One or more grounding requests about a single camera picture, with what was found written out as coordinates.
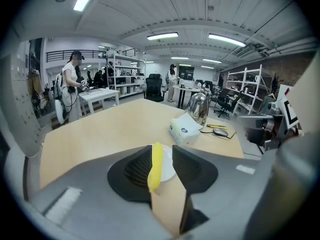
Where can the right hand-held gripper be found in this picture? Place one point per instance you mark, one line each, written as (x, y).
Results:
(260, 129)

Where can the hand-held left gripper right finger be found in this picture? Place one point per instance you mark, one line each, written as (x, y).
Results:
(220, 196)

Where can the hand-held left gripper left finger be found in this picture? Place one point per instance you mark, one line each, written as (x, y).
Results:
(90, 199)

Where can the white plate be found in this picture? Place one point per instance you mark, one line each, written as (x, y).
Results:
(168, 166)

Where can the yellow corn cob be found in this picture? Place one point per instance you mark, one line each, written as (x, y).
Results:
(156, 166)

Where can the grey computer mouse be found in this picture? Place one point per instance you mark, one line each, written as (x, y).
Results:
(220, 132)

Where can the white metal shelf rack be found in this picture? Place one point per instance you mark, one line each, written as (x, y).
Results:
(126, 74)
(246, 89)

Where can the black mesh office chair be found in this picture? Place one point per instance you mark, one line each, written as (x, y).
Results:
(226, 101)

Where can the yellow utility knife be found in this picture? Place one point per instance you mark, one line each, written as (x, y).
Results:
(216, 126)

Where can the stainless steel kettle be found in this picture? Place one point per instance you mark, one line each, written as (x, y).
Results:
(198, 107)

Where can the white tissue pack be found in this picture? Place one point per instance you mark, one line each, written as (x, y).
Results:
(185, 130)

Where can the round white table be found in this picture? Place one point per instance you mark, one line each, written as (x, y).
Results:
(185, 90)

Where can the white box on round table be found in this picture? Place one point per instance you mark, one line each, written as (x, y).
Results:
(187, 84)

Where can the white rectangular table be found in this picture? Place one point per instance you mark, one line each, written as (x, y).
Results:
(100, 95)

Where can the black high-back office chair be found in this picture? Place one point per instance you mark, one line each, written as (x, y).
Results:
(153, 86)

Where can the grey locker cabinet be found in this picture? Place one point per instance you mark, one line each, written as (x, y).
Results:
(20, 104)

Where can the black balcony railing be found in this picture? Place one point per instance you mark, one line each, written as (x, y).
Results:
(75, 55)

